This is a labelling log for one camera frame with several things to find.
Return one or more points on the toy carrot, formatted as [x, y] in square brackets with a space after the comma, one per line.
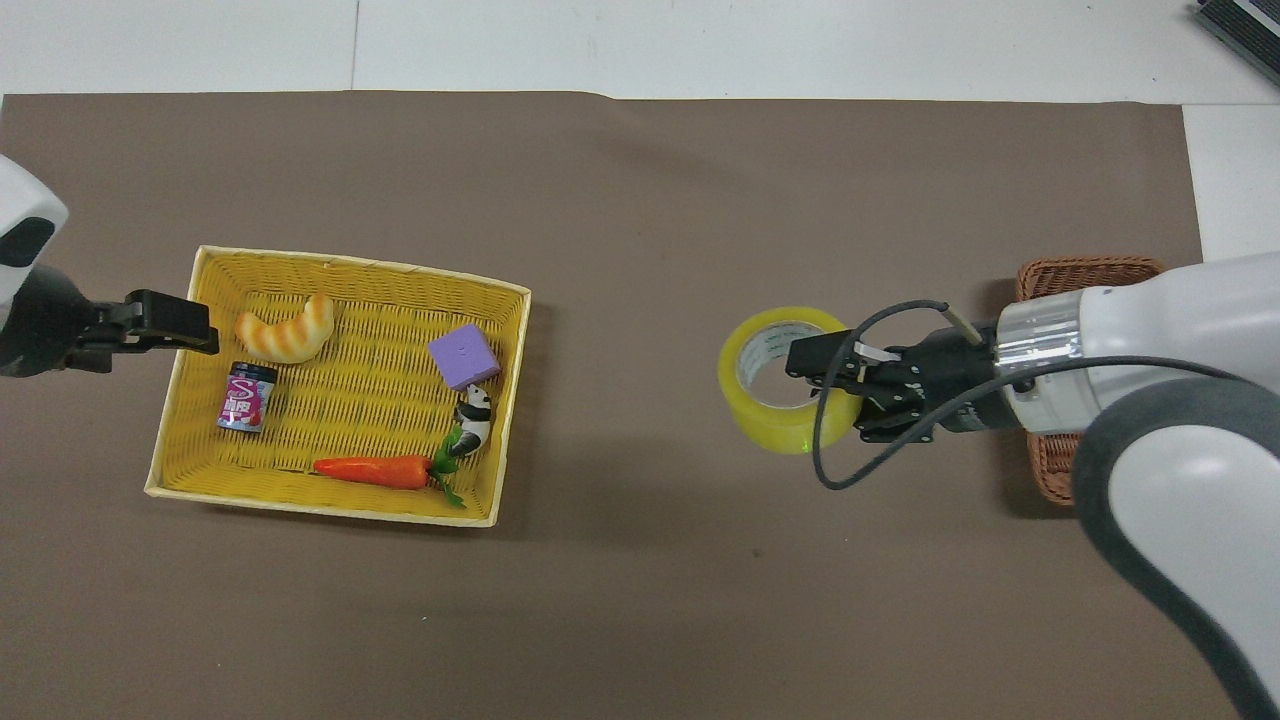
[375, 470]

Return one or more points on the yellow woven basket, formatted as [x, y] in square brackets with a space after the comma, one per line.
[350, 400]

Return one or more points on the small purple can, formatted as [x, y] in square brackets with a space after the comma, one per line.
[246, 398]

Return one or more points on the panda toy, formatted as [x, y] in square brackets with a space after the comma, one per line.
[474, 420]

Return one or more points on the toy bread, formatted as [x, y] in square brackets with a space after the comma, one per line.
[290, 335]

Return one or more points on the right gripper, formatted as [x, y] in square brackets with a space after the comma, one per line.
[962, 385]

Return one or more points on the yellow tape roll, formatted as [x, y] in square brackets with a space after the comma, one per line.
[775, 425]

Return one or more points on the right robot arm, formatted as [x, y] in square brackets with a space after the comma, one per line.
[1190, 420]

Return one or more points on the brown woven basket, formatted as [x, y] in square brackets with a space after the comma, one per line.
[1050, 470]

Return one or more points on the black stand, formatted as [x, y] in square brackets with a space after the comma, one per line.
[1245, 25]

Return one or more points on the purple block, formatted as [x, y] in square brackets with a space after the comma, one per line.
[464, 355]

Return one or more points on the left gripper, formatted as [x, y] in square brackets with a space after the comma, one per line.
[42, 325]

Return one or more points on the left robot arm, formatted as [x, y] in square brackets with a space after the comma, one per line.
[22, 205]

